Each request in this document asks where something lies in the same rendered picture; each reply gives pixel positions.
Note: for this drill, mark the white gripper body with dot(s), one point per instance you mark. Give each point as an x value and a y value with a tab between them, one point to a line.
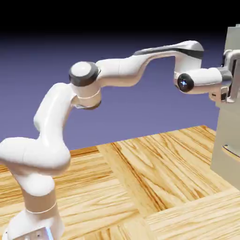
236	75

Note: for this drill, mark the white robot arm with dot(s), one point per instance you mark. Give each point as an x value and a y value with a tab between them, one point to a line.
120	72

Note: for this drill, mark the pale grey cabinet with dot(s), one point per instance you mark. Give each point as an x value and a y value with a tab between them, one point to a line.
234	28

